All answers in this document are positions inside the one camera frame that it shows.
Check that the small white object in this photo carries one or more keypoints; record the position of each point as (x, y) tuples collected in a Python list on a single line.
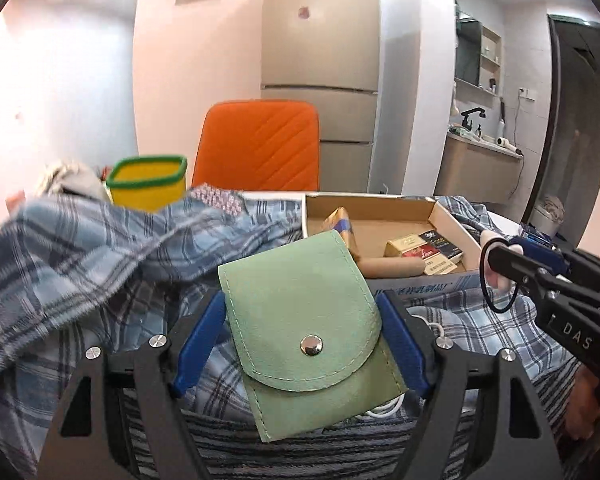
[(495, 280)]

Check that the gold red cigarette pack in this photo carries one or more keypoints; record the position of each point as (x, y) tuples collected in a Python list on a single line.
[(405, 246)]

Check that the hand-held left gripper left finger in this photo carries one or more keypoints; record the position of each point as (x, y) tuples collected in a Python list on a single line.
[(200, 345)]

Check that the pink cup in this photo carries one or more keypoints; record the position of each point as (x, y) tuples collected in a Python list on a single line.
[(15, 200)]

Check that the wall outlet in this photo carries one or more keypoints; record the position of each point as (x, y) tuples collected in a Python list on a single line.
[(524, 93)]

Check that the beige refrigerator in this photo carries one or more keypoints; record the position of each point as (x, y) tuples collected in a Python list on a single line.
[(320, 60)]

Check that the orange chair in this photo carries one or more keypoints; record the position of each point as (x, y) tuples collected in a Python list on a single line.
[(260, 145)]

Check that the person's right hand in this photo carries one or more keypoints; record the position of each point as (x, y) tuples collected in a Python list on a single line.
[(585, 400)]

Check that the gold blue cigarette pack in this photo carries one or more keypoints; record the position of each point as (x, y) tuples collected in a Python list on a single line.
[(340, 220)]

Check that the cardboard box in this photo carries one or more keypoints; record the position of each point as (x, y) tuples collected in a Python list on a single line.
[(380, 215)]

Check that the beige vanity cabinet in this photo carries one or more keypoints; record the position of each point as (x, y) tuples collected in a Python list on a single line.
[(475, 170)]

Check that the bathroom mirror cabinet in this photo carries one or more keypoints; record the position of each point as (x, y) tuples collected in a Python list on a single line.
[(469, 50)]

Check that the green snap pouch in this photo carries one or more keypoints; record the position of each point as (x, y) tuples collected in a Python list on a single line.
[(300, 300)]

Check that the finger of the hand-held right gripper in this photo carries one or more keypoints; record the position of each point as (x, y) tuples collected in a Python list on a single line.
[(540, 255), (515, 265)]

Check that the white cigarette pack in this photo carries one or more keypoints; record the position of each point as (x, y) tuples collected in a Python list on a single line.
[(442, 266)]

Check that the wall niche shelf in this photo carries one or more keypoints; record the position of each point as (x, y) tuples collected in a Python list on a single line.
[(490, 60)]

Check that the blue plaid cloth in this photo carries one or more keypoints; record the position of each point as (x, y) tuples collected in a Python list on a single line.
[(105, 260)]

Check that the dark door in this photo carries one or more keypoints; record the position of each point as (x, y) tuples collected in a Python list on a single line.
[(565, 110)]

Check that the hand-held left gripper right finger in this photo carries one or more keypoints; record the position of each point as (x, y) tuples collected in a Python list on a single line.
[(405, 345)]

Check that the white hair dryer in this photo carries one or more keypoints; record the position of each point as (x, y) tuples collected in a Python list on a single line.
[(505, 142)]

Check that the beige round vented device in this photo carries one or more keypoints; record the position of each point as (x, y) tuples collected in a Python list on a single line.
[(390, 266)]

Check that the pink patterned cloth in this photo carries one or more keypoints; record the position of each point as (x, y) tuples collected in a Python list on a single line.
[(220, 200)]

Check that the pile of beige clothes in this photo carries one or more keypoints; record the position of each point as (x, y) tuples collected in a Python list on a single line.
[(75, 180)]

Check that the yellow bin green rim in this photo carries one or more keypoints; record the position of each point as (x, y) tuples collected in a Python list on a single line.
[(145, 192)]

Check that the black red cigarette pack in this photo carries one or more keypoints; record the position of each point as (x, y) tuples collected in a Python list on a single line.
[(440, 242)]

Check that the pink fridge sticker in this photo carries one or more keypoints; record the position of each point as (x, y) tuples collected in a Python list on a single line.
[(305, 12)]

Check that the white hanging towel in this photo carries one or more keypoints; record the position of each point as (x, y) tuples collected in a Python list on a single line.
[(452, 105)]

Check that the black faucet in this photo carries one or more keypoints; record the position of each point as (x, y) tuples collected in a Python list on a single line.
[(470, 117)]

